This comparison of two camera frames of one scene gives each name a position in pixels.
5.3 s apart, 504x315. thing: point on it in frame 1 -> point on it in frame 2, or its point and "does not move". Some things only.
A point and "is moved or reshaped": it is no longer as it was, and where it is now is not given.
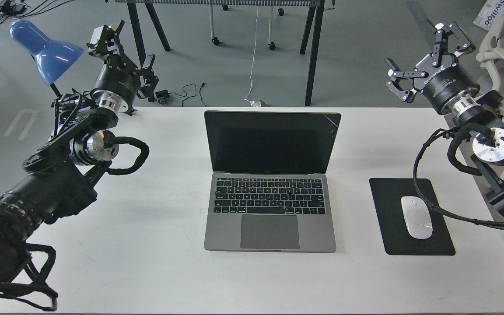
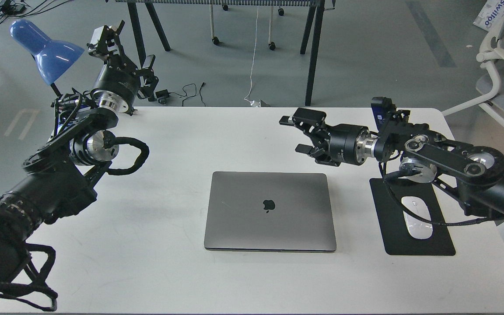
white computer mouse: [417, 216] does not move
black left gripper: [117, 82] does not move
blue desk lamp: [52, 57] does not move
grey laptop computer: [270, 190] is moved or reshaped
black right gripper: [445, 83] -> [348, 144]
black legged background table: [312, 31] does not move
